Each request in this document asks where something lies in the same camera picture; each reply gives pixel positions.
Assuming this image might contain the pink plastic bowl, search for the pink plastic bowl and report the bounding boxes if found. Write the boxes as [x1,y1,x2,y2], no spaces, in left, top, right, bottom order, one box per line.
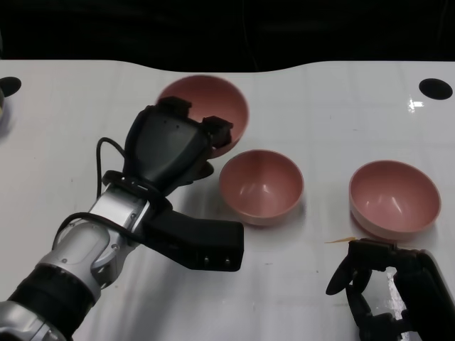
[348,159,442,238]
[218,148,306,227]
[158,74,249,159]

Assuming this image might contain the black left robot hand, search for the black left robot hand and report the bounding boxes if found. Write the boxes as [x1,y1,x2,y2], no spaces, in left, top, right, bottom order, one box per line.
[126,95,234,195]

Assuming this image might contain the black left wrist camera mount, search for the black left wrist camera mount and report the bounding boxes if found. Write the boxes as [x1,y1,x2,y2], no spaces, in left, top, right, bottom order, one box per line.
[102,170,245,273]

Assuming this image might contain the black table cable grommet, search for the black table cable grommet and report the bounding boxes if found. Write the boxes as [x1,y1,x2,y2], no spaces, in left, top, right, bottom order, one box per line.
[418,78,454,101]
[0,76,22,97]

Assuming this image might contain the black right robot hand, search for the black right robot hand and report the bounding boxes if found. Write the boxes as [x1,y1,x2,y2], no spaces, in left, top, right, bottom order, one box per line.
[326,238,455,341]

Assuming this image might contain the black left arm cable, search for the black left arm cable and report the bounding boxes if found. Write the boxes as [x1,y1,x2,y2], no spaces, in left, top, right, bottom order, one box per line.
[95,137,171,249]

